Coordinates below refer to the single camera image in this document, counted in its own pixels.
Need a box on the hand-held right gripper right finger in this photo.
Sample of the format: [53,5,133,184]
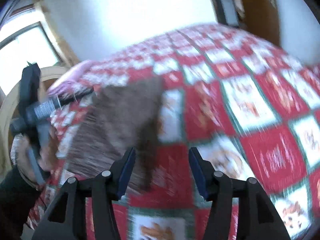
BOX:
[188,147,292,240]

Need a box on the window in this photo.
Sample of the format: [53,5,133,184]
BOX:
[0,21,63,96]

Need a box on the pink folded blanket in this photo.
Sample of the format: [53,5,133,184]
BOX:
[48,60,93,94]

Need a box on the brown knitted sweater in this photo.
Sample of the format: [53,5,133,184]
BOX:
[56,76,166,193]

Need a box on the dark door frame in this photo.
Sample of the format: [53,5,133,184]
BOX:
[204,0,241,27]

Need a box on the cream wooden headboard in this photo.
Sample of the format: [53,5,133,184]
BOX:
[0,66,68,166]

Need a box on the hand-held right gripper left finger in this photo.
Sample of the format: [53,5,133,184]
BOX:
[31,147,137,240]

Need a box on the person's left hand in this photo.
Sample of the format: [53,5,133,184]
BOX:
[11,124,59,190]

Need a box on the beige curtain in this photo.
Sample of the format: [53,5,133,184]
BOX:
[34,1,77,67]

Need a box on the red checked printed blanket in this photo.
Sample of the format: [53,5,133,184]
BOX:
[27,23,320,240]

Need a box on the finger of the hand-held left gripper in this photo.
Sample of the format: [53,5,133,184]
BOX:
[49,89,95,111]

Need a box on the brown wooden door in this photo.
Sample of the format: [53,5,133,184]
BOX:
[234,0,281,46]

